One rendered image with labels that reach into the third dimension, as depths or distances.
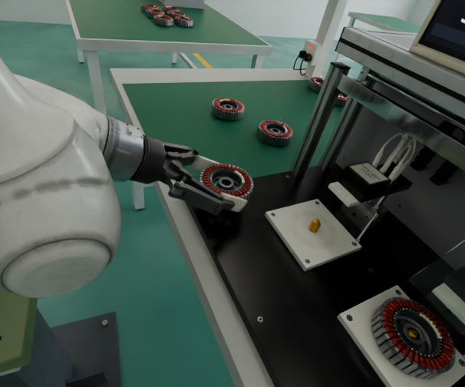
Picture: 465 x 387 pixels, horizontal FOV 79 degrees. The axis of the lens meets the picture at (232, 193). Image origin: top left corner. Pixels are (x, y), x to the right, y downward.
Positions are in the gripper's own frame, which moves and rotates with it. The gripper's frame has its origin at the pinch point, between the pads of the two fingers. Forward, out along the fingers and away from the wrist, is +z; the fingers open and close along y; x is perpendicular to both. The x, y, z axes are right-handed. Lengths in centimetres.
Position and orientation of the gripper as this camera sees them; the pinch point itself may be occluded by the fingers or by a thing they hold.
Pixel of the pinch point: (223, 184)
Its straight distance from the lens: 58.8
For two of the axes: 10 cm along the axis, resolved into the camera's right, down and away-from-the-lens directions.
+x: -5.8, 7.2, 3.7
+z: 6.9, 2.0, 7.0
